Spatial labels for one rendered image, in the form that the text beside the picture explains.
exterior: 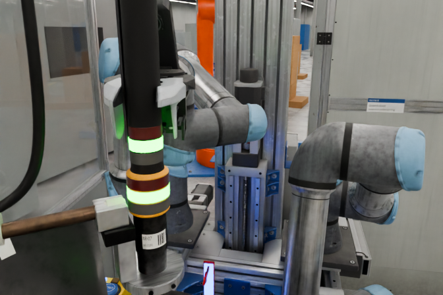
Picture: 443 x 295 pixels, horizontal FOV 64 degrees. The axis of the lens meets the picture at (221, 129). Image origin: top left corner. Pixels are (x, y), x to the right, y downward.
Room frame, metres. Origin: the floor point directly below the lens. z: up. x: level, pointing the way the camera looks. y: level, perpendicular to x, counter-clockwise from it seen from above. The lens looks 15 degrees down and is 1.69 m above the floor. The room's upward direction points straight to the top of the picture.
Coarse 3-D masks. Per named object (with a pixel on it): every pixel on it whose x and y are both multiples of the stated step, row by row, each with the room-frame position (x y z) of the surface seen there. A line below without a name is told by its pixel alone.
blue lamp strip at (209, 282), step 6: (204, 264) 0.68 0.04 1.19; (210, 264) 0.68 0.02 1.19; (204, 270) 0.68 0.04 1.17; (210, 270) 0.68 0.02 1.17; (210, 276) 0.68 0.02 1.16; (210, 282) 0.68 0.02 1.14; (204, 288) 0.68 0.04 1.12; (210, 288) 0.68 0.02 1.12; (204, 294) 0.68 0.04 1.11; (210, 294) 0.68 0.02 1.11
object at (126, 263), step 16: (96, 208) 0.31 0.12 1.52; (112, 208) 0.31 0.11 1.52; (96, 224) 0.31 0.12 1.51; (112, 224) 0.31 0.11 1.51; (128, 224) 0.32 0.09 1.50; (112, 240) 0.30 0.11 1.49; (128, 240) 0.31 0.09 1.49; (128, 256) 0.31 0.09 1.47; (176, 256) 0.36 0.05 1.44; (128, 272) 0.31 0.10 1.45; (176, 272) 0.33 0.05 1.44; (128, 288) 0.31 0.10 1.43; (144, 288) 0.31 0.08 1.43; (160, 288) 0.31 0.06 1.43
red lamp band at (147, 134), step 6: (156, 126) 0.33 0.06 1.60; (132, 132) 0.33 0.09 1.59; (138, 132) 0.32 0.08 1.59; (144, 132) 0.32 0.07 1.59; (150, 132) 0.33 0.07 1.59; (156, 132) 0.33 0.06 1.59; (162, 132) 0.34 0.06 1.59; (132, 138) 0.33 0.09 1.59; (138, 138) 0.32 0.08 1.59; (144, 138) 0.32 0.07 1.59; (150, 138) 0.33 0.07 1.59
